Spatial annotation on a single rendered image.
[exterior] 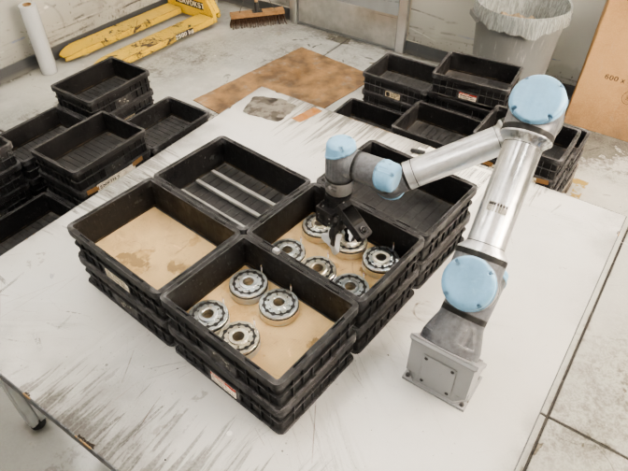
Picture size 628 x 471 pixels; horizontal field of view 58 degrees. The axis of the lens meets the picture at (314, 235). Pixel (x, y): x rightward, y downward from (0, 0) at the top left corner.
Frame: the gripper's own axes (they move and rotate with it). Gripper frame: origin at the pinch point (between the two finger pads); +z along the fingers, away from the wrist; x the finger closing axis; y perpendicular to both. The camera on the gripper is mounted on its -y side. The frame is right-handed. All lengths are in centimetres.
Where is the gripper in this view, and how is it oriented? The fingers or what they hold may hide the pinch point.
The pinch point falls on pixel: (342, 248)
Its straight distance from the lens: 162.9
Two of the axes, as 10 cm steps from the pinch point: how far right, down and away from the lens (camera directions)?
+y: -7.2, -4.7, 5.1
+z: 0.0, 7.3, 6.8
